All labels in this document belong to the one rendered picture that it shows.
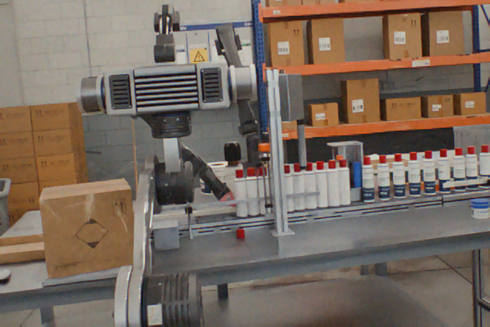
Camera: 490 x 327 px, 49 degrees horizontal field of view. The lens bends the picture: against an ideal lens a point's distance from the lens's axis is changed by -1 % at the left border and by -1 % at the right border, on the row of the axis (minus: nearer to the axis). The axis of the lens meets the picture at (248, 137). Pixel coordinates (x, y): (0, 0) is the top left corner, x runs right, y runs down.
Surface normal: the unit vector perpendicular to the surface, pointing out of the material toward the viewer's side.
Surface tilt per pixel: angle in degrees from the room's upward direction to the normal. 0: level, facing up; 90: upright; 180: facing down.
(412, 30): 90
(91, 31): 90
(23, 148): 90
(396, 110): 90
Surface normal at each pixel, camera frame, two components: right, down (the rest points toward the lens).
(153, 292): -0.02, -0.69
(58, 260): 0.31, 0.07
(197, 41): 0.05, 0.09
